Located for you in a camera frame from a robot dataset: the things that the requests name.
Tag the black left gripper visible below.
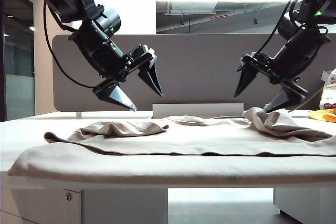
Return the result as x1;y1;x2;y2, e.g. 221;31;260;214
92;44;164;112

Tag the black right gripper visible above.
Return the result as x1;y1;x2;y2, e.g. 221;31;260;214
233;52;310;114

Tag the beige T-shirt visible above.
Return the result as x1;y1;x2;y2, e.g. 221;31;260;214
7;106;336;186

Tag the grey desk divider panel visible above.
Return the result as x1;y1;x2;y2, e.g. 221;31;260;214
52;34;336;112

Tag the yellow cloth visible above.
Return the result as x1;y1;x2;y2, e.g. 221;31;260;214
307;108;336;123

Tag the white printed plastic bag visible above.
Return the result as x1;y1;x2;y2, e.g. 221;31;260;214
319;68;336;111

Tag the white plain cabinet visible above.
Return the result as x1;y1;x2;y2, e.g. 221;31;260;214
274;187;336;224

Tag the white drawer cabinet with lock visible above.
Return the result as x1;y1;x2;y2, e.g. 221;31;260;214
0;188;169;224

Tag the dark glass door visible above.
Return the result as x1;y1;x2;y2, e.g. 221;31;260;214
0;0;35;122

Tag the grey power cable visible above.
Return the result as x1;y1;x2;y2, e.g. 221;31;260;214
287;87;324;113

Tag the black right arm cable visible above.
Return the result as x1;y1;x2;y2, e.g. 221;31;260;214
258;0;319;55

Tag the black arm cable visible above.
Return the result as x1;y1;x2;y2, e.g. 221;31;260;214
43;0;100;90
258;0;319;55

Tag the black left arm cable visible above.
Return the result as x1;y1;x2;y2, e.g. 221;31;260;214
43;0;100;90

